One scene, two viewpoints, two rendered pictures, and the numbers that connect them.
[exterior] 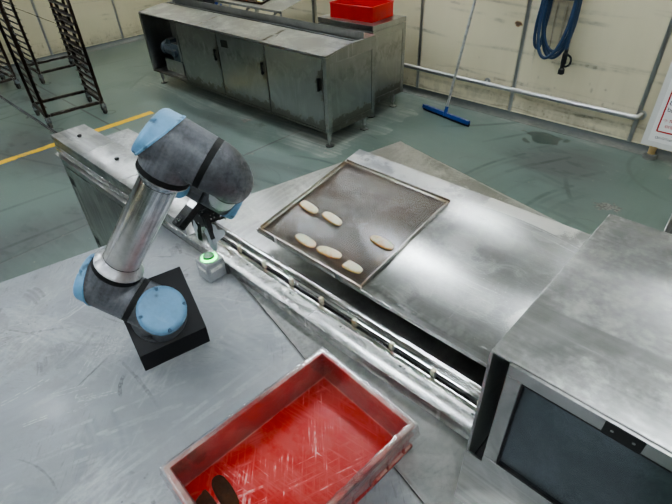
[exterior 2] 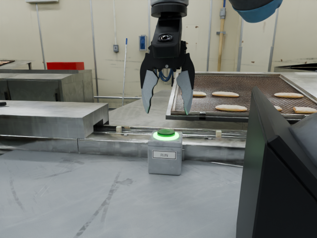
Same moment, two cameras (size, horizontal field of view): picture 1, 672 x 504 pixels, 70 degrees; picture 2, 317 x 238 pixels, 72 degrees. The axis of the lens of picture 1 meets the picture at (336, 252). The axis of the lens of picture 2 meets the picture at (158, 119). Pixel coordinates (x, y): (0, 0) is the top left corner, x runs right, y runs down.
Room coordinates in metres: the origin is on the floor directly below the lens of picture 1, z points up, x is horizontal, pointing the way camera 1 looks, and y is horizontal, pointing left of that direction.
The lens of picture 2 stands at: (0.95, 0.72, 1.06)
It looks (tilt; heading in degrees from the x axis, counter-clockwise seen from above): 15 degrees down; 323
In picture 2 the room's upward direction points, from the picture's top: straight up
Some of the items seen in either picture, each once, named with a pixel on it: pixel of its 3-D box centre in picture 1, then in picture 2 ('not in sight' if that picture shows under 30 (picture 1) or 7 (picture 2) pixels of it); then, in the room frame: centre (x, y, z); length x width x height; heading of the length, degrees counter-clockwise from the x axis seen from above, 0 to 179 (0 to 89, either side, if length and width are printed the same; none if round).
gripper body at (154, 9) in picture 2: (205, 205); (169, 41); (1.32, 0.41, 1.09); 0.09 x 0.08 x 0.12; 135
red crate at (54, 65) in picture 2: (361, 8); (66, 65); (5.00, -0.34, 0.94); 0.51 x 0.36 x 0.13; 49
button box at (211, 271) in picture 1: (212, 269); (165, 158); (1.30, 0.43, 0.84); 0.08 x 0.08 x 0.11; 45
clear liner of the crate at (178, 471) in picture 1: (294, 456); not in sight; (0.57, 0.11, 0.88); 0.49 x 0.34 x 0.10; 132
